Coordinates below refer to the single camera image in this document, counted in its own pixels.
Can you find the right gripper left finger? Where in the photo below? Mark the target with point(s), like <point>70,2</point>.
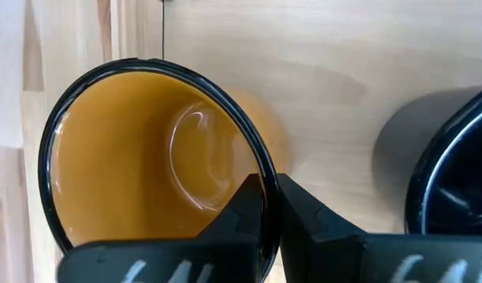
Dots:
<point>166,261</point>

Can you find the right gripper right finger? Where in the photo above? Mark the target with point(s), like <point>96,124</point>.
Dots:
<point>343,259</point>

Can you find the yellow mug with black rim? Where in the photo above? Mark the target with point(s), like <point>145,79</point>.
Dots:
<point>126,157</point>

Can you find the dark navy enamel mug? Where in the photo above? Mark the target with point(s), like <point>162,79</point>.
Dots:
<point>461,188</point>

